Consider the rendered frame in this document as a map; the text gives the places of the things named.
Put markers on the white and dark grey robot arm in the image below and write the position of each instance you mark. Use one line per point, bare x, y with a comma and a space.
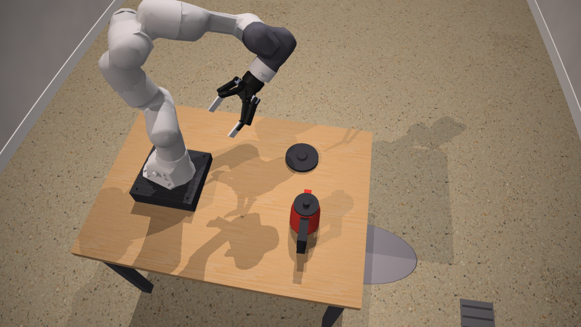
130, 36

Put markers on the red kettle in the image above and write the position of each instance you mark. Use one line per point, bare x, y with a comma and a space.
304, 217

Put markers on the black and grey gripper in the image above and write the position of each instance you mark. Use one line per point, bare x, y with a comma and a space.
246, 90

